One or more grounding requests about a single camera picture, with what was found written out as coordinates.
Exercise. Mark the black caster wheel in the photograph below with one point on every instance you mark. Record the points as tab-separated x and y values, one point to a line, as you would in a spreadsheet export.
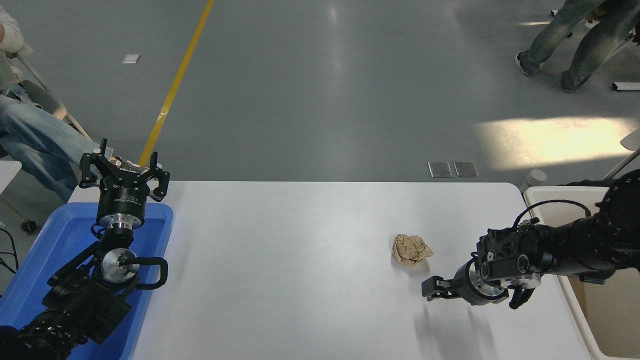
28	226

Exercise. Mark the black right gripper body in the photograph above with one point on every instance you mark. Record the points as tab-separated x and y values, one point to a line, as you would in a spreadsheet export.
467	285

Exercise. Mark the grey bar on floor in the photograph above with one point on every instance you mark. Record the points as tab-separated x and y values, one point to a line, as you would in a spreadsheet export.
626	86

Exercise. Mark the large pale bin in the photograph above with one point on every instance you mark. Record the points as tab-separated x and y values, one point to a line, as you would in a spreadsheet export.
607	320

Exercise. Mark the small white floor tag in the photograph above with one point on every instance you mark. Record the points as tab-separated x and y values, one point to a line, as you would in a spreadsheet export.
130	58

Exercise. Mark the white round cap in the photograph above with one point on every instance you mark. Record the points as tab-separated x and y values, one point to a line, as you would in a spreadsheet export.
535	177

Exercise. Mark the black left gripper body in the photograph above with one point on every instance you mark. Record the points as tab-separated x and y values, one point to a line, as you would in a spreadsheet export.
122	195

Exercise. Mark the grey floor plate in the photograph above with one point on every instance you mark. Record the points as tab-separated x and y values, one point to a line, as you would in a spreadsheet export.
465	168
440	169

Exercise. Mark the grey folding chair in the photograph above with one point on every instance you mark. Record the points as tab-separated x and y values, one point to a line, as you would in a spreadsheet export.
47	102

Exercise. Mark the seated person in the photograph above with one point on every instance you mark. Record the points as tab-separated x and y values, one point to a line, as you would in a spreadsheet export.
35	135

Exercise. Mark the tan paper ball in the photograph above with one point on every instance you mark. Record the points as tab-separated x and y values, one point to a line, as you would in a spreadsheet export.
411	249

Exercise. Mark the white chair with metal leg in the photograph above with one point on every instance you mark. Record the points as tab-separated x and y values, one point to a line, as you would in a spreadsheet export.
631	141

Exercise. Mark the white side table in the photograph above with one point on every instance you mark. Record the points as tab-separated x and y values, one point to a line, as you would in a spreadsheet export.
7	172

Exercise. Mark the yellow floor line tape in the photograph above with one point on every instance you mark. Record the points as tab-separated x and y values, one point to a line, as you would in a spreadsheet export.
175	85

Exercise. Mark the standing person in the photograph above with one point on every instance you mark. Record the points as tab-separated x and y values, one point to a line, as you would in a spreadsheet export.
555	35

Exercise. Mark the blue plastic tray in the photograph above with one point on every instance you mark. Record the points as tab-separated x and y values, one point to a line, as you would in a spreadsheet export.
60	240

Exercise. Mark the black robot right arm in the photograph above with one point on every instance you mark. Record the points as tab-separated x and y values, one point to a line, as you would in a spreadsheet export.
580	245

